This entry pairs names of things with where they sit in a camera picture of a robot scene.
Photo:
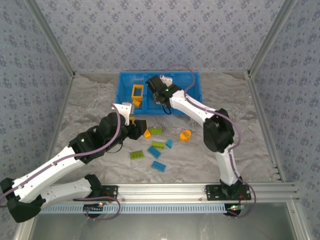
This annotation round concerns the blue lego plate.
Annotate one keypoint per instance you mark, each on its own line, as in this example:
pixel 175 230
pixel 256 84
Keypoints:
pixel 154 152
pixel 158 166

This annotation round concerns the orange lego slope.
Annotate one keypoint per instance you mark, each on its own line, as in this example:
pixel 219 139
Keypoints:
pixel 147 134

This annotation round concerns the green lego brick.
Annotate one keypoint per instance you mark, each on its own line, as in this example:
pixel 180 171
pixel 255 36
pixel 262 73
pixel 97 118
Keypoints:
pixel 137 155
pixel 158 145
pixel 155 130

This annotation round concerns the orange lego window frame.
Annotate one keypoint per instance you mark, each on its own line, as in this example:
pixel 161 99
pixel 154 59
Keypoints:
pixel 132 92

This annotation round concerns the aluminium side rail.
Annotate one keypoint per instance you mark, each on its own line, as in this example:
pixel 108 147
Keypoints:
pixel 60 120
pixel 260 112

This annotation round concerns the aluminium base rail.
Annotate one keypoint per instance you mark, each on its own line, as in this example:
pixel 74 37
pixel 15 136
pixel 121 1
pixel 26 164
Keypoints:
pixel 162 191

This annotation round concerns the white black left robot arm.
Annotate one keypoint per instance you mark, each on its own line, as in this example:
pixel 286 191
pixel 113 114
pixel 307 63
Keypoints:
pixel 50 167

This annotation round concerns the small blue lego slope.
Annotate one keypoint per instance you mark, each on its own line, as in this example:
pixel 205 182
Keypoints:
pixel 169 144

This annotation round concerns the blue plastic bin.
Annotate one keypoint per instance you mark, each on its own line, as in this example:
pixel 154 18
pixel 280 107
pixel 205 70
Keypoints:
pixel 125 87
pixel 150 107
pixel 192 82

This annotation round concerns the small black electronics board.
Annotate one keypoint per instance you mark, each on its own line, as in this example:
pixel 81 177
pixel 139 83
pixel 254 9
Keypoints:
pixel 93 208
pixel 232 208

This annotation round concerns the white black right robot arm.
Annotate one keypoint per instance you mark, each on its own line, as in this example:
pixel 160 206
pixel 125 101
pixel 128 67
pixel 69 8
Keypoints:
pixel 190 105

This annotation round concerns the aluminium frame post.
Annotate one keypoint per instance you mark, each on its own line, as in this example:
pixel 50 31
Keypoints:
pixel 50 37
pixel 272 37

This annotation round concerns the orange round lego piece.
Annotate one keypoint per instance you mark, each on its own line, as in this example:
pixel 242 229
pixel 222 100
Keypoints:
pixel 182 137

